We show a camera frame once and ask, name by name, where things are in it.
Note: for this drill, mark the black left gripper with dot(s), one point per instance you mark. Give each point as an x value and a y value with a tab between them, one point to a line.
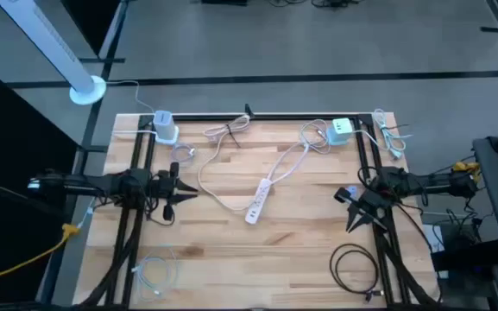
160	188

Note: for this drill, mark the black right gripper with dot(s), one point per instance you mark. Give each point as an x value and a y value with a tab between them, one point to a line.
371	201

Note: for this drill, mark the white tower power strip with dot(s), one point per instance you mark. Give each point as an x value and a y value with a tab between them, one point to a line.
163	123

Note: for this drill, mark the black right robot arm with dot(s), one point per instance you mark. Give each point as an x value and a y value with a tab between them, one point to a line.
430	183

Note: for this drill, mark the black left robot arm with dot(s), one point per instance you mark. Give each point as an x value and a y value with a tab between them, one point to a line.
80	185

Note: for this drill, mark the white paper sheet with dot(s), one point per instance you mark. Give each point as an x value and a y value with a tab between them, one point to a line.
434	242

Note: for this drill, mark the mint green cube socket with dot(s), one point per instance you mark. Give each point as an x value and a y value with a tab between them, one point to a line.
339	129

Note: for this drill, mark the black box on floor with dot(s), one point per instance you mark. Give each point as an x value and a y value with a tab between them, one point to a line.
458	235

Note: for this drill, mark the small black clamp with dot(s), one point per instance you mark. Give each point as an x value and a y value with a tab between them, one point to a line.
249	111

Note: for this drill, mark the yellow plug connector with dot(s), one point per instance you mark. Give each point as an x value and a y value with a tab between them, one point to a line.
464	166

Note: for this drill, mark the large black partition panel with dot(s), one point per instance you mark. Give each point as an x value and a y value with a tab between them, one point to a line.
7	129

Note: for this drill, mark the white tower fan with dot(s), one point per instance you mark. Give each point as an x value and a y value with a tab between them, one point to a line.
43	36

